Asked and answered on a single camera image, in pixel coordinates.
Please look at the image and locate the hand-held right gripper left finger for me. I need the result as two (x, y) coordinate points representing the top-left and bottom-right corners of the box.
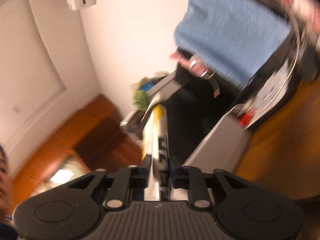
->
(67, 155), (153, 210)

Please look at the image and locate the black cabinet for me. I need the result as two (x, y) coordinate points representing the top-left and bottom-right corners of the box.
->
(162, 90), (233, 167)

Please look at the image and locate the person's blue clothing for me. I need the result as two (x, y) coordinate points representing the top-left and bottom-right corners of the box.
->
(0, 220), (18, 240)

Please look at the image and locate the white and yellow shopping bag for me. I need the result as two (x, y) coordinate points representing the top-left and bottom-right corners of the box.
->
(141, 101), (190, 202)

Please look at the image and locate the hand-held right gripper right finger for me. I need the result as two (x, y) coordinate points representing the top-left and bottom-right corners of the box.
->
(170, 166), (253, 209)

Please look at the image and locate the pink headset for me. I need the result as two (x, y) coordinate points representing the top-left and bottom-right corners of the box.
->
(169, 51), (222, 98)

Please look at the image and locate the red keyboard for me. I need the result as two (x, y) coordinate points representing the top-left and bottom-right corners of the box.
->
(237, 110), (255, 128)

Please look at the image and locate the wooden wardrobe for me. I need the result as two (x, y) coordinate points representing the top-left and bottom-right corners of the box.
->
(10, 94), (145, 205)

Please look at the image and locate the green woven toy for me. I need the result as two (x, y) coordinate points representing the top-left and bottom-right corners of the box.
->
(132, 90), (152, 112)

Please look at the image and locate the colourful printed box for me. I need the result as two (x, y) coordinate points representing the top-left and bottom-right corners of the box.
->
(120, 110), (148, 137)

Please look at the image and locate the blue towel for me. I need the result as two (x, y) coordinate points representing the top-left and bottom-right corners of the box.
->
(174, 0), (293, 90)

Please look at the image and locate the black monitor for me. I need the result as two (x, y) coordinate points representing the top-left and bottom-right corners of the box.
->
(175, 62), (310, 120)

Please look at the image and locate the white drawer box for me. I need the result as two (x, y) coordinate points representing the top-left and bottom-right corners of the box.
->
(181, 105), (253, 174)

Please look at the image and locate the white storage box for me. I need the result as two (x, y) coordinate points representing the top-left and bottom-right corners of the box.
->
(147, 70), (185, 100)

